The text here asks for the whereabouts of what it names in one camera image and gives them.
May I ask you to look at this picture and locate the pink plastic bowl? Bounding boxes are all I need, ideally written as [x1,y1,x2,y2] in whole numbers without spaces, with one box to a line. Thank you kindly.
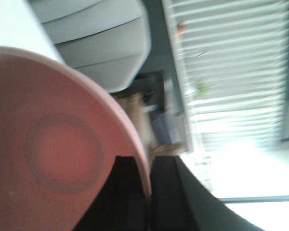
[0,46,151,231]

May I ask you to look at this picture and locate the dark grey counter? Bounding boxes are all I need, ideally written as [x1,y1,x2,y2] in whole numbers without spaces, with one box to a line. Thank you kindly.
[134,0,193,152]

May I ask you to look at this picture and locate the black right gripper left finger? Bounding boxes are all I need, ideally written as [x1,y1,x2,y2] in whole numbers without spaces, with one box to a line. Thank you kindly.
[74,156,147,231]

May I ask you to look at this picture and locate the right grey upholstered chair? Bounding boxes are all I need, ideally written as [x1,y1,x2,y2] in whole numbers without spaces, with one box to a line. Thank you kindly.
[29,0,151,93]

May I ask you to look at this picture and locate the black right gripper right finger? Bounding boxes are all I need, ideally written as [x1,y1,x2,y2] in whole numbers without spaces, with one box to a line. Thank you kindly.
[150,156,261,231]

